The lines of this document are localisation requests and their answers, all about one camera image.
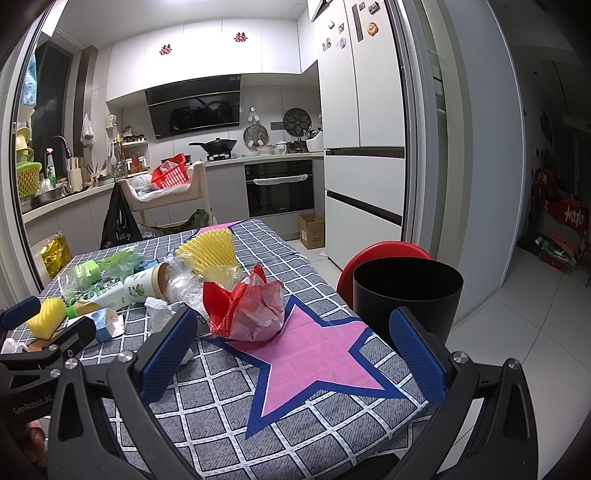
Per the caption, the yellow foam fruit net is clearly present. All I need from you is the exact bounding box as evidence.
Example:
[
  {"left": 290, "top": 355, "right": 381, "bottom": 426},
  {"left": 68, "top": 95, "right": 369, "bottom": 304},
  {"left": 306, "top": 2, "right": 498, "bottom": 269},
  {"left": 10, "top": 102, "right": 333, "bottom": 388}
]
[{"left": 175, "top": 228, "right": 238, "bottom": 273}]

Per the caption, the black trash bin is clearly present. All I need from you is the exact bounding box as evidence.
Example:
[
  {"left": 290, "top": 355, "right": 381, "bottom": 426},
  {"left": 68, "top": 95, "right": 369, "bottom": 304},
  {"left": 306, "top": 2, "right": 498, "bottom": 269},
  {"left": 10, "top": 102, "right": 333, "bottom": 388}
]
[{"left": 353, "top": 257, "right": 464, "bottom": 347}]

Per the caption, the red plastic chair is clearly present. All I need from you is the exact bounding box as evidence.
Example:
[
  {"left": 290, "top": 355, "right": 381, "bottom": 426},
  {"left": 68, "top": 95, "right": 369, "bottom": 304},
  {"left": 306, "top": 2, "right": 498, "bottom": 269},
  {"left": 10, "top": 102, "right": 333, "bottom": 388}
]
[{"left": 335, "top": 240, "right": 433, "bottom": 309}]

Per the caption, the green plastic basket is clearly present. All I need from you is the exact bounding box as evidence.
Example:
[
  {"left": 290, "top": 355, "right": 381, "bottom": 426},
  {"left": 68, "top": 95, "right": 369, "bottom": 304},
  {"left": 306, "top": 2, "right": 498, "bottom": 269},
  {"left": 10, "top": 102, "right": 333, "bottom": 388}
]
[{"left": 17, "top": 162, "right": 42, "bottom": 199}]

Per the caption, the red gift boxes pile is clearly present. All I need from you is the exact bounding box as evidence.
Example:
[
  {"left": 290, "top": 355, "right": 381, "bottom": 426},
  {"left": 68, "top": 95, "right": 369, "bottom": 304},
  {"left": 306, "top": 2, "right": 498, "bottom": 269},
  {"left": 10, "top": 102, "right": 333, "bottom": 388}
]
[{"left": 529, "top": 166, "right": 589, "bottom": 270}]

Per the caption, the green spray bottle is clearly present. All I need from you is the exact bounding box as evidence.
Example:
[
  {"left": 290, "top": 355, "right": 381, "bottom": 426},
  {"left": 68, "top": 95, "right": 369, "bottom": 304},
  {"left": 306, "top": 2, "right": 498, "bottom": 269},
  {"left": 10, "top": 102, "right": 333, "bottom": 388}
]
[{"left": 45, "top": 147, "right": 57, "bottom": 189}]

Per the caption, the black kitchen faucet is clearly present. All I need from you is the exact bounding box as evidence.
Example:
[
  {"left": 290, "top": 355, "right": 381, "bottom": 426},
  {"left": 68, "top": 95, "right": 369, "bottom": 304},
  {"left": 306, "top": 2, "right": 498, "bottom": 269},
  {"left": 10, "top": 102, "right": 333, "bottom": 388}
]
[{"left": 43, "top": 135, "right": 72, "bottom": 178}]

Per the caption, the grey checkered tablecloth with stars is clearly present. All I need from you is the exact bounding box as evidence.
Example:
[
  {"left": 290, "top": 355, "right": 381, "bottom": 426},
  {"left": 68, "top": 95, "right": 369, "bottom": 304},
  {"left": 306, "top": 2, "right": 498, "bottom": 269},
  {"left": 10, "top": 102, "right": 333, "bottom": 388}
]
[{"left": 8, "top": 218, "right": 431, "bottom": 480}]

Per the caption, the round black wall trivet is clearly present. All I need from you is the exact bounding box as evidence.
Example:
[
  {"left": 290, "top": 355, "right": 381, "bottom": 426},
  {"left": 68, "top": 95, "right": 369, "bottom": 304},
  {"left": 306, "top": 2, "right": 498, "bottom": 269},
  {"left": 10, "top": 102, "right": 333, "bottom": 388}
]
[{"left": 283, "top": 108, "right": 311, "bottom": 139}]

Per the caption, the yellow egg-crate foam sponge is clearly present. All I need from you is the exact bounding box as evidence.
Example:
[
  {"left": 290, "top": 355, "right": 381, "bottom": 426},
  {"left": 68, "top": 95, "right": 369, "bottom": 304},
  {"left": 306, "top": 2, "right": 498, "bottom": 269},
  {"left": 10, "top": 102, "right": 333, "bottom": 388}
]
[{"left": 26, "top": 297, "right": 66, "bottom": 340}]

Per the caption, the person's left hand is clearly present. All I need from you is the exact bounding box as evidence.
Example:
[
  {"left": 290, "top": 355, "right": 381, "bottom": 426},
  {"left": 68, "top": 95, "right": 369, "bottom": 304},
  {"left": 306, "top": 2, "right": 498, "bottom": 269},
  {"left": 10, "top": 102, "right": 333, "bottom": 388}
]
[{"left": 23, "top": 421, "right": 47, "bottom": 467}]

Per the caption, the cardboard box on floor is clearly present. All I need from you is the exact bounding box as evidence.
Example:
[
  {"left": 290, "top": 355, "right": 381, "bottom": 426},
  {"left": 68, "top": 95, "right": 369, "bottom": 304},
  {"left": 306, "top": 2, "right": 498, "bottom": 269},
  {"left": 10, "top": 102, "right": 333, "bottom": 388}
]
[{"left": 298, "top": 214, "right": 325, "bottom": 250}]

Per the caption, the red plastic basket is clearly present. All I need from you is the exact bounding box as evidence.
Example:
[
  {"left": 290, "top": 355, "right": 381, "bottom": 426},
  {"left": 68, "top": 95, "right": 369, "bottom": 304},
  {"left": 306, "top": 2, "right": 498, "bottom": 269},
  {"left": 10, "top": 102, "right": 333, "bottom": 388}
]
[{"left": 151, "top": 153, "right": 189, "bottom": 189}]

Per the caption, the green scrub sponge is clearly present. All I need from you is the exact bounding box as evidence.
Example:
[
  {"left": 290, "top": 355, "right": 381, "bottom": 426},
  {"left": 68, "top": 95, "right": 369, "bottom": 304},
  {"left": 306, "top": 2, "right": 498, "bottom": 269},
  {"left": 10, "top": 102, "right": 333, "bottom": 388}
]
[{"left": 74, "top": 260, "right": 101, "bottom": 288}]

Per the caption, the clear plastic bag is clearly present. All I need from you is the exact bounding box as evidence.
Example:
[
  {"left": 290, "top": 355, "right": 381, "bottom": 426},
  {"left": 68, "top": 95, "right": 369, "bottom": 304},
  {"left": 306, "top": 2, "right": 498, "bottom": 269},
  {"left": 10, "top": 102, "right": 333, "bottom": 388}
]
[{"left": 165, "top": 258, "right": 246, "bottom": 322}]

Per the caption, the blue white small carton box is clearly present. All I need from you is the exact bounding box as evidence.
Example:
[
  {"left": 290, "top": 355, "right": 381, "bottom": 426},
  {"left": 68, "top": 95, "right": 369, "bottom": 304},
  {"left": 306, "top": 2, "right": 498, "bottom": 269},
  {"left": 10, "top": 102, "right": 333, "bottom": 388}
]
[{"left": 90, "top": 308, "right": 125, "bottom": 343}]

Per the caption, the green tissue paper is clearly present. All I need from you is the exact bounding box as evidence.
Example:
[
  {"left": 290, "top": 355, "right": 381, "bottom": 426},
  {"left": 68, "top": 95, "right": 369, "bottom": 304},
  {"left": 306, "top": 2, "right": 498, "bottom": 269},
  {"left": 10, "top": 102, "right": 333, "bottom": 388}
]
[{"left": 97, "top": 248, "right": 144, "bottom": 280}]

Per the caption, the black built-in oven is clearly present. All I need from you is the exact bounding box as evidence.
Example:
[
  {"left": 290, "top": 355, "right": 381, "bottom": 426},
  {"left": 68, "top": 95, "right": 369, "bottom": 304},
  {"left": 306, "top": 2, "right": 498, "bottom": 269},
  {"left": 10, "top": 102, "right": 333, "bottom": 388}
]
[{"left": 245, "top": 160, "right": 315, "bottom": 217}]

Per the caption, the beige wooden high chair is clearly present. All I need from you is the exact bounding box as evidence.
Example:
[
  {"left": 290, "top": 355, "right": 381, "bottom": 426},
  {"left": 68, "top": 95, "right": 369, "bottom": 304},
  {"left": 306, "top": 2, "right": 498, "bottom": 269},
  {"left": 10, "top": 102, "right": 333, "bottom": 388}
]
[{"left": 117, "top": 161, "right": 216, "bottom": 225}]

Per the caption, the black hanging bag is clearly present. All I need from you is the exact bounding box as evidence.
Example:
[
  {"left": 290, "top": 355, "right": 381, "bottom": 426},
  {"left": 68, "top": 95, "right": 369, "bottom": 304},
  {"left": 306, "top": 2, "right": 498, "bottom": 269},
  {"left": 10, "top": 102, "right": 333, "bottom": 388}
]
[{"left": 100, "top": 183, "right": 142, "bottom": 249}]

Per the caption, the gold foil bag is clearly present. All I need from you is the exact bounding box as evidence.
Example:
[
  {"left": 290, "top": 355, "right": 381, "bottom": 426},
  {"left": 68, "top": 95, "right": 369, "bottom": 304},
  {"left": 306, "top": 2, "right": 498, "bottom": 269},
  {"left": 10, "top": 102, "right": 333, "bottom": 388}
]
[{"left": 39, "top": 233, "right": 72, "bottom": 279}]

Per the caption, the green cap bottle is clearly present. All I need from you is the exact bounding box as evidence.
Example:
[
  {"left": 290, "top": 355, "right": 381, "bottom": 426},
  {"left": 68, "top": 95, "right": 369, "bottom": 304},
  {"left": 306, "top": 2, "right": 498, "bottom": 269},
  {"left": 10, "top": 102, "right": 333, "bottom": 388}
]
[{"left": 66, "top": 281, "right": 133, "bottom": 319}]

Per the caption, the red plastic bag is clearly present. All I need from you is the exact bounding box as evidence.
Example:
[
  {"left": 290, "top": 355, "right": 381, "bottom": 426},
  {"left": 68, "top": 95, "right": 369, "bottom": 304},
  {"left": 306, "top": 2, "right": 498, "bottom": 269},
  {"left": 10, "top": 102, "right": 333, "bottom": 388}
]
[{"left": 202, "top": 264, "right": 284, "bottom": 342}]

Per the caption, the paper cup with green print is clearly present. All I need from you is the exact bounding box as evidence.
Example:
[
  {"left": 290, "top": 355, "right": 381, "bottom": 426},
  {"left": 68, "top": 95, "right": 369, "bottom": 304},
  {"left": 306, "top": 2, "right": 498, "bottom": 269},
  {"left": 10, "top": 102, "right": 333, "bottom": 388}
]
[{"left": 123, "top": 262, "right": 168, "bottom": 303}]

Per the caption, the black range hood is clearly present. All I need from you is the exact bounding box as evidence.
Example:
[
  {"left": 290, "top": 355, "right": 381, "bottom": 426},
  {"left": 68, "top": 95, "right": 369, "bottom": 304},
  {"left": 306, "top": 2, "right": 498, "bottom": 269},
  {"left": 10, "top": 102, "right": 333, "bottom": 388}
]
[{"left": 145, "top": 75, "right": 242, "bottom": 139}]

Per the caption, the black wok pan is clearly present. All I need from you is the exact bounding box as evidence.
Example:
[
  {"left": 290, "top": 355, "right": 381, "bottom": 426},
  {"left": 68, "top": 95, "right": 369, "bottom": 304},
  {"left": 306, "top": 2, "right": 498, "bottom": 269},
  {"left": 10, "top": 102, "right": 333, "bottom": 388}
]
[{"left": 189, "top": 138, "right": 237, "bottom": 156}]

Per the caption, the round grey wall plate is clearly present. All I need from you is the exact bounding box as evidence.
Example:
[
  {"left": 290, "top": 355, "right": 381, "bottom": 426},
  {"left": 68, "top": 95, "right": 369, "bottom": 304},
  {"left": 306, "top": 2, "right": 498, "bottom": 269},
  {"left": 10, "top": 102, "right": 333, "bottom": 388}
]
[{"left": 242, "top": 123, "right": 269, "bottom": 150}]

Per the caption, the white refrigerator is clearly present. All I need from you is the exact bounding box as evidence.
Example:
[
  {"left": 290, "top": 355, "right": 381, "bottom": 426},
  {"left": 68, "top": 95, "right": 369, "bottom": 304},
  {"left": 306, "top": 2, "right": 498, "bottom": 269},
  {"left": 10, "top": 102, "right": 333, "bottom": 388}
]
[{"left": 314, "top": 1, "right": 407, "bottom": 267}]

